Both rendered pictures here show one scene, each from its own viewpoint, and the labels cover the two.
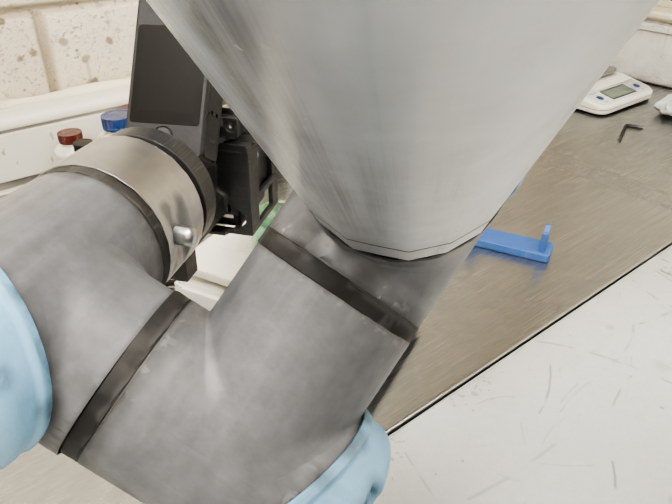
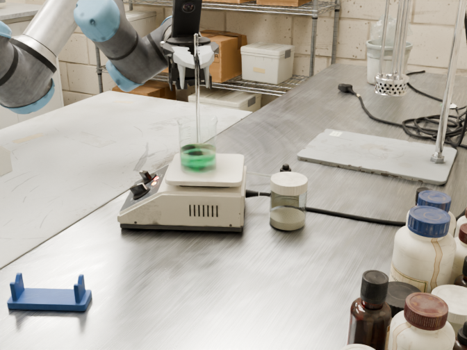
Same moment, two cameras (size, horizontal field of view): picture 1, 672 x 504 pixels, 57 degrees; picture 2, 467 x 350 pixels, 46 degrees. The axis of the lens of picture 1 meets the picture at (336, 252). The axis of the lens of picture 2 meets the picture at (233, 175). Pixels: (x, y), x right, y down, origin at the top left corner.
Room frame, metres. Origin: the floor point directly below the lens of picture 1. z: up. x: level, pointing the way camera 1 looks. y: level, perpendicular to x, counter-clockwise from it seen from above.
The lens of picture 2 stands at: (1.28, -0.23, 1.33)
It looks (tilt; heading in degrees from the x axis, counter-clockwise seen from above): 23 degrees down; 156
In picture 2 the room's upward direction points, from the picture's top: straight up
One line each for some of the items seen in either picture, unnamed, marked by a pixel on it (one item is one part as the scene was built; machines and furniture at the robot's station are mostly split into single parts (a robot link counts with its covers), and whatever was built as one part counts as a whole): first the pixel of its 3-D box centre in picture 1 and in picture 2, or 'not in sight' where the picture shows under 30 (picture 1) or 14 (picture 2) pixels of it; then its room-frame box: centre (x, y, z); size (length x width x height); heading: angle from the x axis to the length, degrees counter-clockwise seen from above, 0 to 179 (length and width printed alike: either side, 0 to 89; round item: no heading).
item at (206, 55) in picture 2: not in sight; (205, 70); (0.46, 0.08, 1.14); 0.09 x 0.03 x 0.06; 168
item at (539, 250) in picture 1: (510, 234); (48, 290); (0.65, -0.21, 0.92); 0.10 x 0.03 x 0.04; 64
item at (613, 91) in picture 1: (572, 80); not in sight; (1.25, -0.47, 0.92); 0.26 x 0.19 x 0.05; 39
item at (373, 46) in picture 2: not in sight; (388, 48); (-0.13, 0.91, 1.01); 0.14 x 0.14 x 0.21
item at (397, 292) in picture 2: not in sight; (397, 314); (0.87, 0.16, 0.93); 0.05 x 0.05 x 0.06
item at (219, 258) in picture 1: (267, 251); (206, 168); (0.50, 0.06, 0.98); 0.12 x 0.12 x 0.01; 63
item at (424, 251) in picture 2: not in sight; (422, 260); (0.83, 0.22, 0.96); 0.07 x 0.07 x 0.13
